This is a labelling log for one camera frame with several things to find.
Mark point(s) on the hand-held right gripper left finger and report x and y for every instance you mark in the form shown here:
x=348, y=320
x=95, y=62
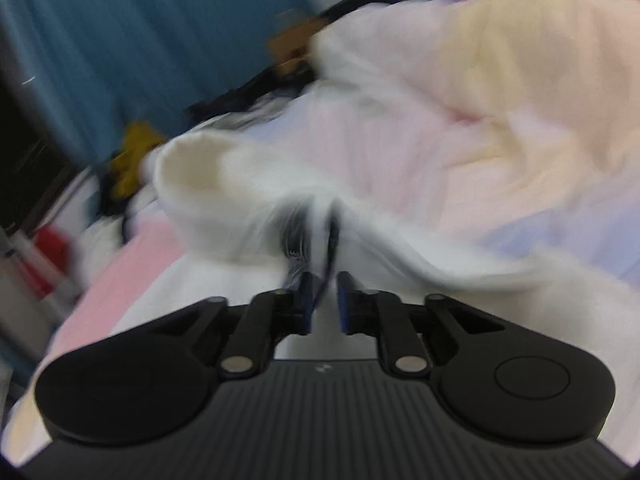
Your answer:
x=304, y=305

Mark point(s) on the cream pants with striped tape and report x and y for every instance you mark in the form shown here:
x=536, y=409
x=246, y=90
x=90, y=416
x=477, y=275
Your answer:
x=225, y=210

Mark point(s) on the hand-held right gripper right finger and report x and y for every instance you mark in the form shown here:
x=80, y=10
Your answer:
x=346, y=305

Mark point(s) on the dark cloth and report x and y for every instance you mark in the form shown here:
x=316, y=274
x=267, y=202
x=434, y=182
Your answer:
x=112, y=190

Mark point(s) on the mustard cloth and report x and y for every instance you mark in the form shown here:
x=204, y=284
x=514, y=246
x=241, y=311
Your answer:
x=132, y=160

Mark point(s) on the silver clothes stand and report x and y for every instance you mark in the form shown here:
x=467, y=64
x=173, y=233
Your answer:
x=35, y=265

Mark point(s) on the blue curtain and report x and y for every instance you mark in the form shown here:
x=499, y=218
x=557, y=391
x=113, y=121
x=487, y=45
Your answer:
x=125, y=35

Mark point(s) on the red cloth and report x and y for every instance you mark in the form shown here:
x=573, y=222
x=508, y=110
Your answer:
x=52, y=247

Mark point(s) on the brown paper bag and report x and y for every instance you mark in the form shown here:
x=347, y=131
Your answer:
x=295, y=45

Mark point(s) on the pastel bed blanket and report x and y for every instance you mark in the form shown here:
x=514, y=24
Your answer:
x=500, y=110

